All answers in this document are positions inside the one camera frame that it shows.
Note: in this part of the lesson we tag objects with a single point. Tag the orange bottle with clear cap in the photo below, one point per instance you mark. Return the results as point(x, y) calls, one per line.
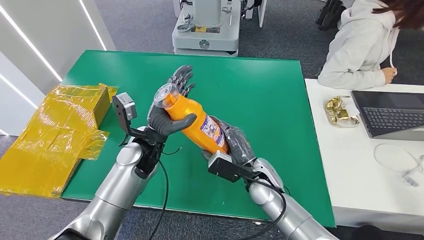
point(195, 124)

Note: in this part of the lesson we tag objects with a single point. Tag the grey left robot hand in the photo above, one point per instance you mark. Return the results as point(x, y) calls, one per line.
point(159, 124)

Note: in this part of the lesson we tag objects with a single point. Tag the white machine with column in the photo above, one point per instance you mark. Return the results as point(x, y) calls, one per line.
point(205, 41)

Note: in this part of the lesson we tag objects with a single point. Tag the person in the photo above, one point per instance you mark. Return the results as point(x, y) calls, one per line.
point(357, 49)

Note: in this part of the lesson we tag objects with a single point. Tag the flat yellow film wrapped sheet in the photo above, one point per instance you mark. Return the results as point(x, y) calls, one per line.
point(39, 159)

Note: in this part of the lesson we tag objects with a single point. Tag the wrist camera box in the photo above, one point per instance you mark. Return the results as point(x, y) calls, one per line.
point(220, 164)
point(127, 106)

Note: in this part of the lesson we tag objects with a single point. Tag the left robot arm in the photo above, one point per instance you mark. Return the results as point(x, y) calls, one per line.
point(116, 188)

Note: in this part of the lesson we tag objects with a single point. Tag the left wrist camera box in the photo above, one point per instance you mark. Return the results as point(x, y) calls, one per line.
point(127, 106)

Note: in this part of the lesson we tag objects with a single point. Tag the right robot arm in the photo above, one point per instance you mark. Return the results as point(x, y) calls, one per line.
point(291, 215)

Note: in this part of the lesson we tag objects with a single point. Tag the yellow film wrapped box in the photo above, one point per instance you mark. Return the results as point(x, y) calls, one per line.
point(76, 102)

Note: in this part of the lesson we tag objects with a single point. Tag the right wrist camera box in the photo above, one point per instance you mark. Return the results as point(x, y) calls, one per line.
point(220, 164)

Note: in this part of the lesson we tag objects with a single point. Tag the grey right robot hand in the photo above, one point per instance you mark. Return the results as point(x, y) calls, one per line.
point(240, 145)

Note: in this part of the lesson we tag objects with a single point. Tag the gold foil wrapper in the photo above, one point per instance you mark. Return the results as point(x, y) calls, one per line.
point(338, 112)

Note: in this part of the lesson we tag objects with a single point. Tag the dark grey laptop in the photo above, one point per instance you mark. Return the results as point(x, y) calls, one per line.
point(391, 116)

